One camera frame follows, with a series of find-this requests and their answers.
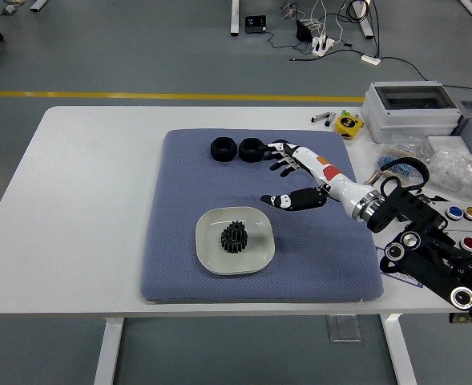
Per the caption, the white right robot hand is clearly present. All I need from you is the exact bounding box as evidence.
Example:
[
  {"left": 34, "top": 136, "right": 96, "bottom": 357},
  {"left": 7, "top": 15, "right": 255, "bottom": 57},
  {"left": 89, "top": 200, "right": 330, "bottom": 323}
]
[{"left": 260, "top": 139, "right": 372, "bottom": 217}]

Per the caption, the long black cable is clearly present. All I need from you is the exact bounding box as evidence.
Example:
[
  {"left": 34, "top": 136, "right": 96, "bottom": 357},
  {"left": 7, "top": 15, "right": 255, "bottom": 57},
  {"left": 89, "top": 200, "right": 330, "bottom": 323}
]
[{"left": 379, "top": 55, "right": 472, "bottom": 99}]

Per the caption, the white power strip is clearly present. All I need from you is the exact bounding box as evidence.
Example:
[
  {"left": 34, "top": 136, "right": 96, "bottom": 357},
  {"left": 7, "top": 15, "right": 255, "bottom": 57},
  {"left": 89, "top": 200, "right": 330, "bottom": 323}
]
[{"left": 311, "top": 34, "right": 335, "bottom": 57}]

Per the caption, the grey electrical enclosure box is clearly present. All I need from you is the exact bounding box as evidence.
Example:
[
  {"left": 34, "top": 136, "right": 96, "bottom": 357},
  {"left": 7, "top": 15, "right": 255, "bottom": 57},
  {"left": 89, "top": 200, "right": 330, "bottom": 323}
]
[{"left": 361, "top": 80, "right": 461, "bottom": 144}]

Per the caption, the large black gear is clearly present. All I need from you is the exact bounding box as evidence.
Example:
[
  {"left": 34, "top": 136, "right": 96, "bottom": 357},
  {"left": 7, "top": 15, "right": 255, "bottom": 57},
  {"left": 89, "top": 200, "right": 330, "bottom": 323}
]
[{"left": 219, "top": 227, "right": 250, "bottom": 256}]

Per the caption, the clear bag of white parts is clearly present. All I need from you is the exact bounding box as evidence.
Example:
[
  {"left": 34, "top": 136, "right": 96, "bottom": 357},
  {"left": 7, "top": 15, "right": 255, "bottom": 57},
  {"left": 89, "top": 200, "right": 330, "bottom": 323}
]
[{"left": 423, "top": 147, "right": 472, "bottom": 202}]

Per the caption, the small black gear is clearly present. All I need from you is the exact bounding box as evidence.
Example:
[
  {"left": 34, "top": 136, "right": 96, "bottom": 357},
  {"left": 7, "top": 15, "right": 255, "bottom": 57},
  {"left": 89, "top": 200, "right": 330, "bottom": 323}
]
[{"left": 227, "top": 220, "right": 248, "bottom": 241}]

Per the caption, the yellow tape measure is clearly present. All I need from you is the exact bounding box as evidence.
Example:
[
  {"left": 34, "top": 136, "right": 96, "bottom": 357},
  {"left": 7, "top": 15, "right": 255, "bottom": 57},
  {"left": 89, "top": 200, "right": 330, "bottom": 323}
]
[{"left": 333, "top": 114, "right": 365, "bottom": 140}]

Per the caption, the purple-edged label card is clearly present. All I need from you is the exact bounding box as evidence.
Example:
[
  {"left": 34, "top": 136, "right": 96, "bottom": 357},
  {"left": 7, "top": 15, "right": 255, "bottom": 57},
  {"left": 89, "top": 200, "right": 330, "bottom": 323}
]
[{"left": 374, "top": 245, "right": 426, "bottom": 289}]

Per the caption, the flat white block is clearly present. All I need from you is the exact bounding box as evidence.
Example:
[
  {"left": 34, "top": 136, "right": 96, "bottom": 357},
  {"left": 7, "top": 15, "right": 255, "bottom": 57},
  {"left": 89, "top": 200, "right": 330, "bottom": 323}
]
[{"left": 426, "top": 135, "right": 472, "bottom": 156}]

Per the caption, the blue-grey quilted mat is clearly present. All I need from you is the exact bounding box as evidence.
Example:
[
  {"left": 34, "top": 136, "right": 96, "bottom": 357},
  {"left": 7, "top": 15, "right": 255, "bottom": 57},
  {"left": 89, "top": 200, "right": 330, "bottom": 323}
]
[{"left": 139, "top": 128, "right": 385, "bottom": 305}]

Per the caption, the black handheld device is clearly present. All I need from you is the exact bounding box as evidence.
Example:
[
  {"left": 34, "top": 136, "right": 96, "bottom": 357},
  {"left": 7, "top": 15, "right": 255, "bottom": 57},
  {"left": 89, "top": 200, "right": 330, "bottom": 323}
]
[{"left": 244, "top": 14, "right": 268, "bottom": 34}]

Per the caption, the large black hex nut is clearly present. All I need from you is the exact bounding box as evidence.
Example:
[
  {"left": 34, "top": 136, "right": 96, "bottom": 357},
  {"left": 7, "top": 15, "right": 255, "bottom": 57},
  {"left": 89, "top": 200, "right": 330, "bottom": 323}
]
[
  {"left": 238, "top": 137, "right": 268, "bottom": 163},
  {"left": 210, "top": 136, "right": 238, "bottom": 163}
]

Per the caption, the clear plastic bracket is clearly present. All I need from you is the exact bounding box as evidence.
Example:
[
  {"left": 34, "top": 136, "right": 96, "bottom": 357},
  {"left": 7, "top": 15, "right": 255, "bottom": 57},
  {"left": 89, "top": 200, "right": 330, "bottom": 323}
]
[{"left": 326, "top": 315, "right": 362, "bottom": 343}]

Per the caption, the black power adapter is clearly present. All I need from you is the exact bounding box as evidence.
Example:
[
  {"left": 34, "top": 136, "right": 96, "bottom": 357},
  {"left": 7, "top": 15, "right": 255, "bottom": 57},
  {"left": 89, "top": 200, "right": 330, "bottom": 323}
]
[{"left": 295, "top": 19, "right": 313, "bottom": 43}]

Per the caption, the white table leg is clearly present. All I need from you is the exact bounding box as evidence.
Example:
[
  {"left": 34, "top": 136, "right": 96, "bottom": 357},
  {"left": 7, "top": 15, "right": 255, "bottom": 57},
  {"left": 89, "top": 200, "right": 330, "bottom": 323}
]
[
  {"left": 381, "top": 314, "right": 419, "bottom": 385},
  {"left": 94, "top": 317, "right": 125, "bottom": 385}
]

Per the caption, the white square plate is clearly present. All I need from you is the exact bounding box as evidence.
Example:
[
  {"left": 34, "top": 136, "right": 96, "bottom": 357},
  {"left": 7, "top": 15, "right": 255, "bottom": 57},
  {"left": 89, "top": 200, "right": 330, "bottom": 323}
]
[{"left": 195, "top": 205, "right": 276, "bottom": 276}]

